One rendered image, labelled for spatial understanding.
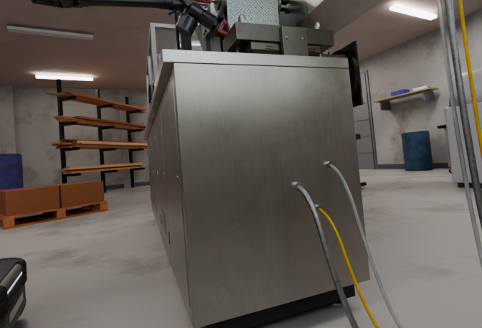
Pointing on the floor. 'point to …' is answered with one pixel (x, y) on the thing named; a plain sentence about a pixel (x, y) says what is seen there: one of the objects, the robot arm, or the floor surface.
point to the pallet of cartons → (50, 202)
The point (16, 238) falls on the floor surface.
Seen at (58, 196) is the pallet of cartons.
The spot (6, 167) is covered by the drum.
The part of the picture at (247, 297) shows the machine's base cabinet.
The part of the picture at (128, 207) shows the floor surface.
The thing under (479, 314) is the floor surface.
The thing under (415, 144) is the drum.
